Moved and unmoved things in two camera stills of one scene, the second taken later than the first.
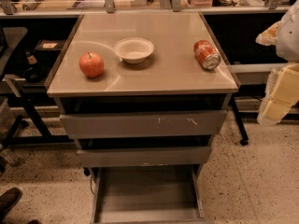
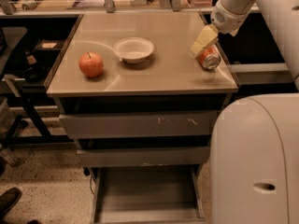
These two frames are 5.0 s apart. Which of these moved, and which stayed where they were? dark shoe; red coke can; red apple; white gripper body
Moved: white gripper body
Stayed: red apple; dark shoe; red coke can
